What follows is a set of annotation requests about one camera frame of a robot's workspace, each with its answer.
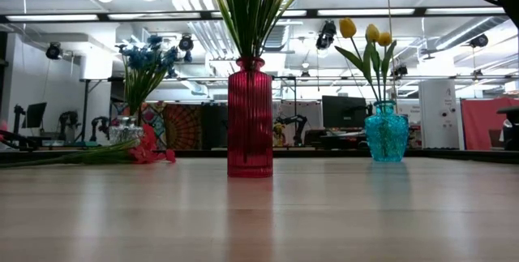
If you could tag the white cabinet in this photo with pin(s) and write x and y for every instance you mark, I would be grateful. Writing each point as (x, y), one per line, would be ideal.
(438, 108)

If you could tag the silver ventilation duct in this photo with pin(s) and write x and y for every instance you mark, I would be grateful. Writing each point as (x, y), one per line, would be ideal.
(286, 41)

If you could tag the white ceiling box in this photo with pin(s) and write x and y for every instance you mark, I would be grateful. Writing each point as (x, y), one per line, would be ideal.
(96, 67)

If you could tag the red partition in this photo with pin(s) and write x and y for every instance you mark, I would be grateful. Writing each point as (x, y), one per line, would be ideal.
(482, 124)

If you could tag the red ribbed glass vase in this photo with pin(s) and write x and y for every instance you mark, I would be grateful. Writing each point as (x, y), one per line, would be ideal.
(250, 124)

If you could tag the yellow artificial tulip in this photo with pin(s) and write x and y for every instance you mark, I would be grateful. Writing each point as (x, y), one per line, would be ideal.
(372, 33)
(348, 27)
(384, 39)

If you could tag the colourful patterned tapestry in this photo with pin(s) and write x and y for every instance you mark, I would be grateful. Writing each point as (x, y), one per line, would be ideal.
(182, 126)

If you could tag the black computer monitor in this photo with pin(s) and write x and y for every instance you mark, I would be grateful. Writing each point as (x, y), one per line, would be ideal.
(344, 111)
(34, 114)

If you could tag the clear glass vase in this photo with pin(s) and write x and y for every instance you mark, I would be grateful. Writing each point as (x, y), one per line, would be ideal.
(125, 132)

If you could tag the black ceiling spotlight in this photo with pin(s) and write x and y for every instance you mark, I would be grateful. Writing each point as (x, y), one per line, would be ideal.
(54, 51)
(401, 70)
(479, 41)
(186, 43)
(326, 35)

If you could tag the black metal frame post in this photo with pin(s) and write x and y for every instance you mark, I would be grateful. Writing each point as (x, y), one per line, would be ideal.
(324, 154)

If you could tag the black background robot arm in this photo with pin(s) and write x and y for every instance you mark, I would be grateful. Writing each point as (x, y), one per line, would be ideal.
(99, 124)
(292, 121)
(67, 122)

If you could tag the teal glass vase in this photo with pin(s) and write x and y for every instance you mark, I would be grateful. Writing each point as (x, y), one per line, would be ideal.
(386, 132)

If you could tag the white LED light bar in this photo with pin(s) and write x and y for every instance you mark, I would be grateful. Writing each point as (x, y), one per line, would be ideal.
(365, 11)
(298, 12)
(466, 10)
(154, 15)
(52, 18)

